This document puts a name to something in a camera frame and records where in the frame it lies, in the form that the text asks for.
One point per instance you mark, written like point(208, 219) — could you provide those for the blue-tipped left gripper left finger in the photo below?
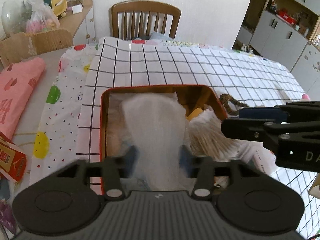
point(111, 170)

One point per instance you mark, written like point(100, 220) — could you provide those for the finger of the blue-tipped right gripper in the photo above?
point(298, 110)
point(258, 130)

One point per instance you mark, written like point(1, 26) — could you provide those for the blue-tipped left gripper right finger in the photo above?
point(204, 169)

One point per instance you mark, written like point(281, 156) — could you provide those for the cotton swab pack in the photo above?
point(206, 129)

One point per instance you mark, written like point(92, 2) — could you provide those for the brown hair scrunchie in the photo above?
point(231, 105)

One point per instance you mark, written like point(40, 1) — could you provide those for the white non-woven cloth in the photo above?
point(158, 129)

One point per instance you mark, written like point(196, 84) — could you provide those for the yellow soft item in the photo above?
point(196, 112)

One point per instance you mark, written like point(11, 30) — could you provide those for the white pink plush toy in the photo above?
point(305, 97)

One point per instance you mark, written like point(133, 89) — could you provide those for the red storage box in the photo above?
point(114, 137)

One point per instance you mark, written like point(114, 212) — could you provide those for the black grid white tablecloth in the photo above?
point(258, 82)

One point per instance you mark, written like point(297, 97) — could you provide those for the red yellow carton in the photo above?
point(12, 160)

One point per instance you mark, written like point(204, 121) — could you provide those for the pink folded towel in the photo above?
point(18, 81)

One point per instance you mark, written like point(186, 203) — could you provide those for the light blue seat cushion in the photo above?
point(158, 36)

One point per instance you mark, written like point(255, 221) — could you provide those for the wooden side cabinet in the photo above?
point(81, 26)

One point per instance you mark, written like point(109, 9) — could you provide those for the cardboard box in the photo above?
point(21, 46)

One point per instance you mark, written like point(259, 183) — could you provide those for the small white box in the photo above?
point(77, 9)

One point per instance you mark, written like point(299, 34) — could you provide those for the wooden chair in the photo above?
point(140, 19)

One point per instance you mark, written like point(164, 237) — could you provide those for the clear plastic bag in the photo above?
point(42, 18)

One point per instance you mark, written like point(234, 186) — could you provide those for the yellow tissue holder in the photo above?
point(58, 6)

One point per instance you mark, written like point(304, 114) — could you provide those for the grey wooden wall cabinet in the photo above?
point(285, 31)

